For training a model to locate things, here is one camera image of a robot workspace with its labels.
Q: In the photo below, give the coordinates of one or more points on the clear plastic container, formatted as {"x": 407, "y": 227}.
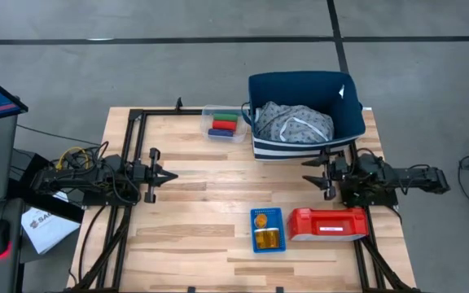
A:
{"x": 242, "y": 130}

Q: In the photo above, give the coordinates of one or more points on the red block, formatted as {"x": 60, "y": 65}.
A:
{"x": 224, "y": 125}

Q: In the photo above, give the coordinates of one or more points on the blue block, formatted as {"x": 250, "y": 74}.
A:
{"x": 220, "y": 132}

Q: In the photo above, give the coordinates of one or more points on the white fabric tag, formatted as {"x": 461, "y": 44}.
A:
{"x": 341, "y": 91}

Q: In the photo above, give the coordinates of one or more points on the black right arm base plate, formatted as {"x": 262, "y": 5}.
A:
{"x": 381, "y": 200}

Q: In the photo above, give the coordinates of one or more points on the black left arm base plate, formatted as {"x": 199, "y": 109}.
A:
{"x": 96, "y": 199}

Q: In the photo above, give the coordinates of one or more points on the black table edge clamp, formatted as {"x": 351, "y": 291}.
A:
{"x": 279, "y": 289}
{"x": 191, "y": 289}

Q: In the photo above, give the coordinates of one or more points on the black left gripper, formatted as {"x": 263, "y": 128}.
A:
{"x": 147, "y": 175}

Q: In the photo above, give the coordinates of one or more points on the red first aid case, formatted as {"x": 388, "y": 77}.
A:
{"x": 308, "y": 224}

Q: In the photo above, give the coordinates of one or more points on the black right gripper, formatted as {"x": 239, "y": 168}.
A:
{"x": 338, "y": 173}

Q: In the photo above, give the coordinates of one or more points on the black metal stand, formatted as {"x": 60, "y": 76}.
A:
{"x": 23, "y": 163}

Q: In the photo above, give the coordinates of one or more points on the white printed paper sheet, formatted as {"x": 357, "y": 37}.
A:
{"x": 47, "y": 228}

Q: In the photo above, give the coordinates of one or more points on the grey patterned cloth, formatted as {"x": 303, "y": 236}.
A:
{"x": 277, "y": 122}

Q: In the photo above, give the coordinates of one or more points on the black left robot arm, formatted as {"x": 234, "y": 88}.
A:
{"x": 75, "y": 177}

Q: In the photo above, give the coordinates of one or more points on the green bandage roll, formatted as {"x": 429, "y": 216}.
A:
{"x": 225, "y": 117}

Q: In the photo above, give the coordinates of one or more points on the blue plastic basket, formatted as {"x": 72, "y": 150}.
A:
{"x": 282, "y": 228}

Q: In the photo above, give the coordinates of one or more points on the navy white striped fabric bin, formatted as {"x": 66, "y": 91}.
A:
{"x": 303, "y": 87}

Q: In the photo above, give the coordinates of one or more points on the black camera bracket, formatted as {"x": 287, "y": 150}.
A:
{"x": 178, "y": 103}

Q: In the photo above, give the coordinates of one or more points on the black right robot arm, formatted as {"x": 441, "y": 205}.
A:
{"x": 417, "y": 177}

